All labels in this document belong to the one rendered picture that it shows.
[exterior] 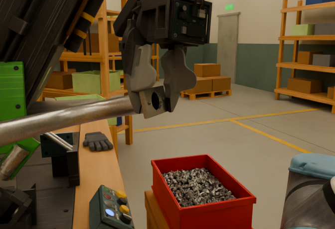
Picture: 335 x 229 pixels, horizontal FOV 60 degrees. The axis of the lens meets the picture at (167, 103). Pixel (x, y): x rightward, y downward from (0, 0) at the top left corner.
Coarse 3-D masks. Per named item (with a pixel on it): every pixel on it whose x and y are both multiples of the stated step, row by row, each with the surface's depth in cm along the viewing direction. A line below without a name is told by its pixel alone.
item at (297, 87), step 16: (320, 0) 546; (304, 32) 588; (320, 32) 557; (288, 64) 629; (304, 64) 598; (320, 64) 558; (288, 80) 640; (304, 80) 604; (320, 80) 604; (304, 96) 590; (320, 96) 566
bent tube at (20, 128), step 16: (128, 96) 42; (144, 96) 39; (160, 96) 42; (48, 112) 42; (64, 112) 43; (80, 112) 44; (96, 112) 44; (112, 112) 43; (128, 112) 42; (144, 112) 39; (160, 112) 41; (0, 128) 34; (16, 128) 36; (32, 128) 38; (48, 128) 41; (0, 144) 34
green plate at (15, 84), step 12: (0, 72) 66; (12, 72) 67; (0, 84) 66; (12, 84) 67; (0, 96) 66; (12, 96) 66; (24, 96) 67; (0, 108) 66; (12, 108) 66; (24, 108) 67; (0, 120) 65; (12, 144) 66
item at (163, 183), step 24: (168, 168) 101; (192, 168) 104; (216, 168) 97; (168, 192) 79; (192, 192) 85; (216, 192) 87; (240, 192) 82; (168, 216) 82; (192, 216) 72; (216, 216) 74; (240, 216) 76
